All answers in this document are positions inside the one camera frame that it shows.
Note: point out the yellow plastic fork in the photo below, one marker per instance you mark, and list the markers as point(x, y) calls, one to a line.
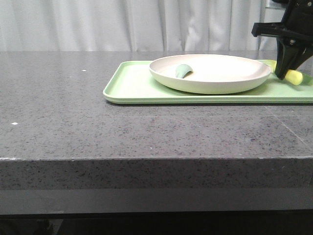
point(292, 76)

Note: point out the light green tray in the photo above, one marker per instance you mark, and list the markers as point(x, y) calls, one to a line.
point(132, 83)

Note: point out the white curtain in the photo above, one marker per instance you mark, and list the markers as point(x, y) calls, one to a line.
point(134, 25)

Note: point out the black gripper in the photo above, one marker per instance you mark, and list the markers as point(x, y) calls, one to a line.
point(296, 26)

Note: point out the beige round plate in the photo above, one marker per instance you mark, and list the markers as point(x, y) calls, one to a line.
point(212, 73)

